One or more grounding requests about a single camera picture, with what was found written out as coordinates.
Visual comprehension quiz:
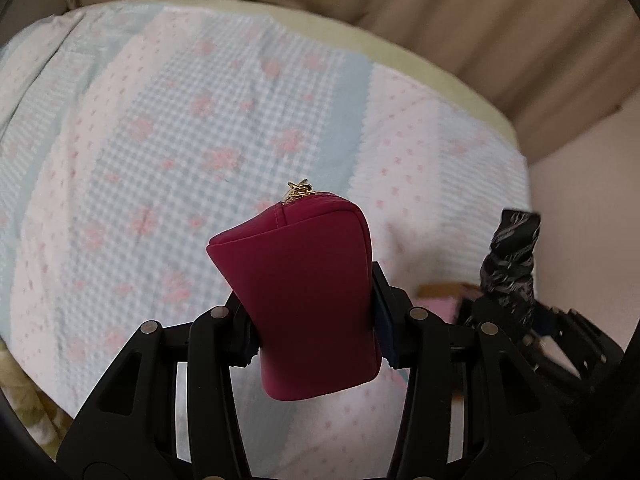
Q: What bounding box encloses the black patterned cloth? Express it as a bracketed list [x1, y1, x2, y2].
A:
[480, 209, 541, 304]

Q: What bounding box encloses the cardboard box with pink lining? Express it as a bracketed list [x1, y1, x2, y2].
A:
[413, 282, 482, 324]

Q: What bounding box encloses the beige curtain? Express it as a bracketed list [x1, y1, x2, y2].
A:
[66, 0, 639, 161]

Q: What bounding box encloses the pale green mattress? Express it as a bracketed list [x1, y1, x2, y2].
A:
[74, 0, 519, 146]

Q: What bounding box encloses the magenta zip pouch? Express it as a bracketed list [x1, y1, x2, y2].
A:
[206, 180, 382, 401]

